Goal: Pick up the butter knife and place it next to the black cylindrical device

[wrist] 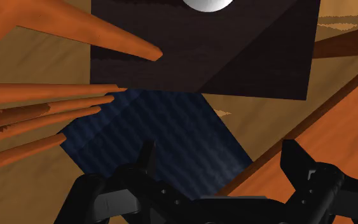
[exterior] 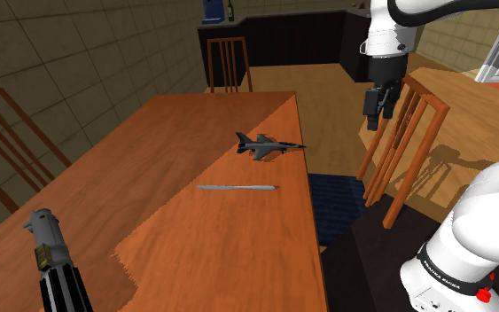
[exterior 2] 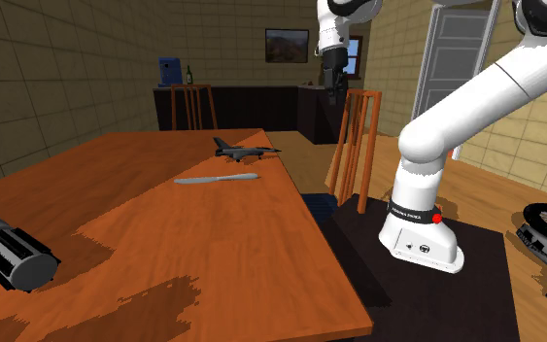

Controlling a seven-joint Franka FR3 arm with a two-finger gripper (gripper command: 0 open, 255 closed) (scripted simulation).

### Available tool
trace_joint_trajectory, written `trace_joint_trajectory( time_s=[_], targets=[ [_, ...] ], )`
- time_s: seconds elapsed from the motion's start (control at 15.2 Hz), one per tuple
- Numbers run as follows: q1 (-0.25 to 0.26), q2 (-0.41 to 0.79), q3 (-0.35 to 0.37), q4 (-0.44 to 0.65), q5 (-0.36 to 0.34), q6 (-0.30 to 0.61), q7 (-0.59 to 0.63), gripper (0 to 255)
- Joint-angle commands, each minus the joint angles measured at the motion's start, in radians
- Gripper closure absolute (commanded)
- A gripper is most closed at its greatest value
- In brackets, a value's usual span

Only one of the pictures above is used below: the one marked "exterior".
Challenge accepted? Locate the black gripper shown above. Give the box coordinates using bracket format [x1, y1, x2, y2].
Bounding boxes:
[363, 53, 409, 131]

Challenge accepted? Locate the dark blue rug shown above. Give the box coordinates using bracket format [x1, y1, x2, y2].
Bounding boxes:
[307, 172, 370, 248]

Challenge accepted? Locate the grey pen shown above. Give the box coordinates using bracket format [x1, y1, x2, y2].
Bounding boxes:
[195, 183, 281, 192]

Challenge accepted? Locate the dark robot stand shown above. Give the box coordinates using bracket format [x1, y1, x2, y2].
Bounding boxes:
[320, 193, 499, 312]

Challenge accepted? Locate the grey and black sword hilt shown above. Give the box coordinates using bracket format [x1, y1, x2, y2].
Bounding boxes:
[21, 207, 95, 312]

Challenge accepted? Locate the wooden dining table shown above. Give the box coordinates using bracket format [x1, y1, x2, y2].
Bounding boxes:
[0, 90, 331, 312]

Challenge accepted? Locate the dark kitchen counter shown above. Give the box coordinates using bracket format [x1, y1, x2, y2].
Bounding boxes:
[196, 0, 406, 89]

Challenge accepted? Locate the grey toy jet plane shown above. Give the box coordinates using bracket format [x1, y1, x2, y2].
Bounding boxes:
[235, 131, 308, 162]

